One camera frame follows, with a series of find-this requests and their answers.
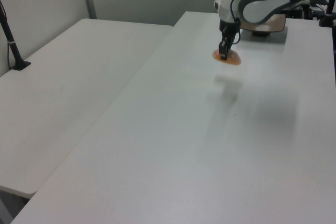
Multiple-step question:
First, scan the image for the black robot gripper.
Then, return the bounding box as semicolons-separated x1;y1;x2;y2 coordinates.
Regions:
218;18;242;61

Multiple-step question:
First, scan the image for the sugared orange bread loaf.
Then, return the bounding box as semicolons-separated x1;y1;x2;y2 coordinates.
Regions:
212;49;243;66

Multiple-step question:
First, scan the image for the brown square ceramic plate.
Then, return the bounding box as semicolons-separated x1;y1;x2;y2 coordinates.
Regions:
239;13;287;38

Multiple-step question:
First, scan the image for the black background equipment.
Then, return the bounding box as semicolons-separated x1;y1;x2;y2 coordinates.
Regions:
281;0;328;21

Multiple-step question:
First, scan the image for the black stand with white top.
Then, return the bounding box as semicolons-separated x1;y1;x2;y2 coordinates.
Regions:
318;0;336;28

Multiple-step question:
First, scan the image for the white side table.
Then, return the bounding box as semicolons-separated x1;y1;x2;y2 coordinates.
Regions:
0;18;174;199

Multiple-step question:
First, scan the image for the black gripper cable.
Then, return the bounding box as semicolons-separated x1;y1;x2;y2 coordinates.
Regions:
229;0;276;45

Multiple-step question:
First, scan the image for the black camera stand pole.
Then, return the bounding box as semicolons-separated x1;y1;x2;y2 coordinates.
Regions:
0;0;32;71

